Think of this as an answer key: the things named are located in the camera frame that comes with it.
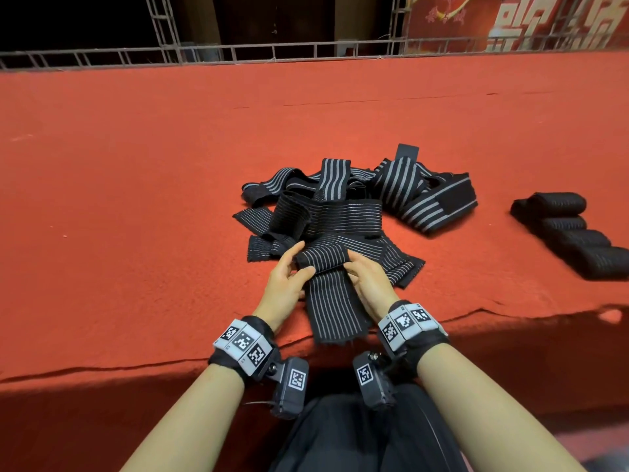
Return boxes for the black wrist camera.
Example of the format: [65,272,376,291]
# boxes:
[270,355,311,421]
[352,351,397,411]

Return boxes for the person's left forearm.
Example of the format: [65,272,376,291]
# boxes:
[120,363,247,472]

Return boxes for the person's right hand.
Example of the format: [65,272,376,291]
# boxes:
[342,248,402,323]

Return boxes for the person's left hand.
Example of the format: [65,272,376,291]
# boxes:
[250,241,318,335]

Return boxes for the metal railing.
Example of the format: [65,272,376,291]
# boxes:
[0,34,629,73]

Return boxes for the red banner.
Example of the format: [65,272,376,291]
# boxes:
[405,0,629,53]

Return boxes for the metal truss column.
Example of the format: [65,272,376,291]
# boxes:
[390,0,412,55]
[145,0,186,65]

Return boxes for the person's right forearm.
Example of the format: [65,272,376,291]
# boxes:
[417,342,586,472]

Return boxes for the black trousers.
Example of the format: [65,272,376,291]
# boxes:
[270,383,471,472]

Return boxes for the pile of black straps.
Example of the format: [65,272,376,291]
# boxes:
[233,143,480,291]

